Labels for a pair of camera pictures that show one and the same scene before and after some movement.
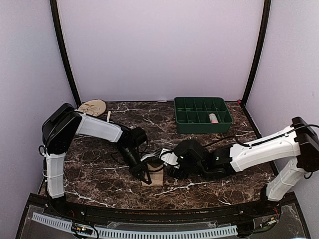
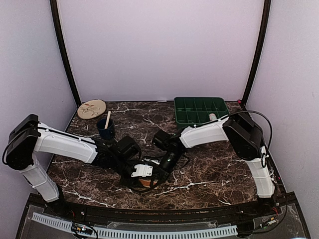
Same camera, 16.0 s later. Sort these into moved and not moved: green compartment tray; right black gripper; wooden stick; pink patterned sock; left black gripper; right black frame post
Moved: right black gripper; left black gripper
Not moved: green compartment tray; wooden stick; right black frame post; pink patterned sock
